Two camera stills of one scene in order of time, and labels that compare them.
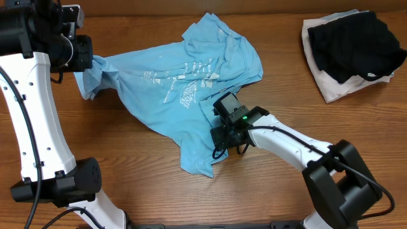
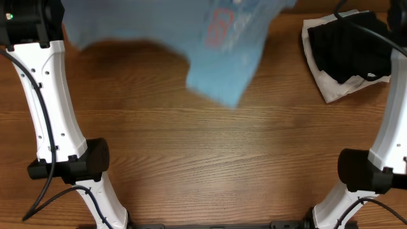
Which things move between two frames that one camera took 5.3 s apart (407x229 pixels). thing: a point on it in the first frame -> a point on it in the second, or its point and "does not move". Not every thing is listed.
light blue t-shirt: [174, 86] -> [222, 40]
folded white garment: [330, 88] does not move
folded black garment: [361, 44] does not move
